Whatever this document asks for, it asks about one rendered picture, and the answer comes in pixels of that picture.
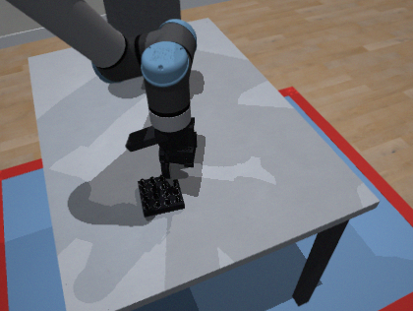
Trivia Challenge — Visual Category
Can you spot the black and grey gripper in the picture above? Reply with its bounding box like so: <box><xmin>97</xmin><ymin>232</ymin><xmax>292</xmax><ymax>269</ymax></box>
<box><xmin>156</xmin><ymin>117</ymin><xmax>197</xmax><ymax>186</ymax></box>

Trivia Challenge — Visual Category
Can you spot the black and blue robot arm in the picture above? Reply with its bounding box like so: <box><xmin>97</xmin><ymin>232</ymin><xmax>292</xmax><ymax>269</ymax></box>
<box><xmin>6</xmin><ymin>0</ymin><xmax>197</xmax><ymax>152</ymax></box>

